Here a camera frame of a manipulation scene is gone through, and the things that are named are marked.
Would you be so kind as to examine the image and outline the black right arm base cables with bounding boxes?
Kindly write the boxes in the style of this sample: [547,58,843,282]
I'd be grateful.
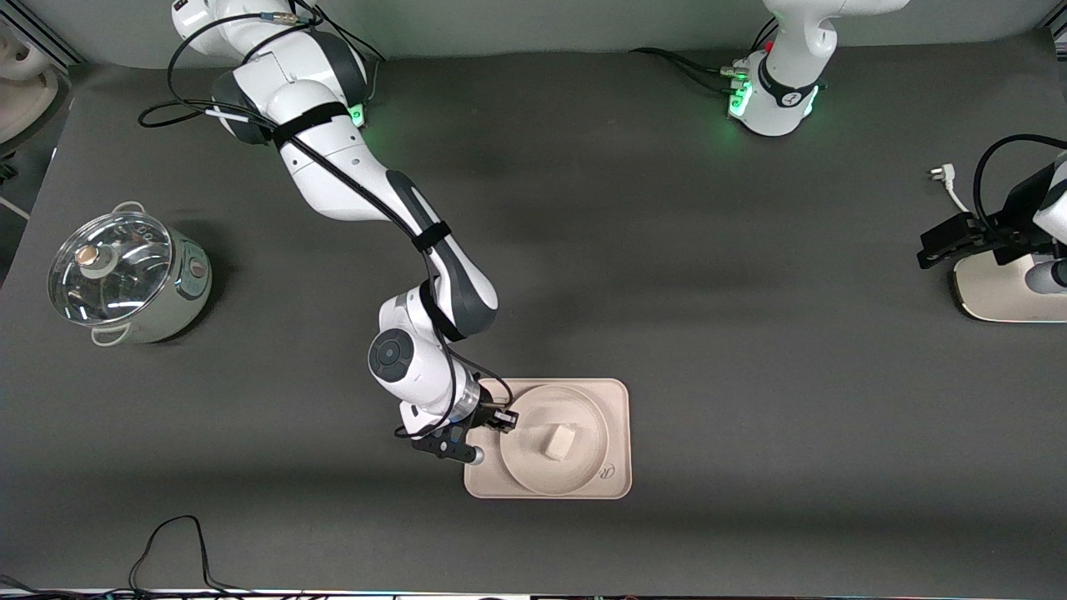
[308,0,388,66]

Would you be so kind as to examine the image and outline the round cream plate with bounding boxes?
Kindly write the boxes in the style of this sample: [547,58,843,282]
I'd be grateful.
[498,383,611,496]

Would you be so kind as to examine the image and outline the aluminium frame rail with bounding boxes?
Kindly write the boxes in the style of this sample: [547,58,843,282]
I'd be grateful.
[0,0,84,68]

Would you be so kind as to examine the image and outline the pale green electric pot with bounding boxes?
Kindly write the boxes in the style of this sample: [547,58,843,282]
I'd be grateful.
[88,201,213,347]

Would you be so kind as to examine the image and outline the thin black looped cable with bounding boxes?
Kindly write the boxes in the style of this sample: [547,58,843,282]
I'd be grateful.
[129,515,251,597]

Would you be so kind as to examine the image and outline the cream rectangular rabbit tray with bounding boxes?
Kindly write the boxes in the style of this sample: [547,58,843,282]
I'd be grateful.
[463,377,633,500]

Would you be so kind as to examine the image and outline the black left arm base cables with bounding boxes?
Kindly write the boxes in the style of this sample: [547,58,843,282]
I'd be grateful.
[629,18,780,93]

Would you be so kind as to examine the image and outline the beige round object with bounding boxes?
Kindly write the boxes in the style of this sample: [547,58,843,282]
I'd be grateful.
[0,25,61,149]

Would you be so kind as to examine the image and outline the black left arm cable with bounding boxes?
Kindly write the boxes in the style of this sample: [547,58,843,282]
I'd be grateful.
[973,133,1067,243]

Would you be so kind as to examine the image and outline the small white bun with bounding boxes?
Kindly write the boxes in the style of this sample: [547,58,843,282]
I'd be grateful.
[540,423,578,460]

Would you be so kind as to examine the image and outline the glass pot lid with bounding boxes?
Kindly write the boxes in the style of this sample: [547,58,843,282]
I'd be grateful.
[48,211,173,326]

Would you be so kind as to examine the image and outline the black arm base cables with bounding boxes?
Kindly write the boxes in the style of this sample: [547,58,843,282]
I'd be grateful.
[308,0,388,66]
[629,18,780,93]

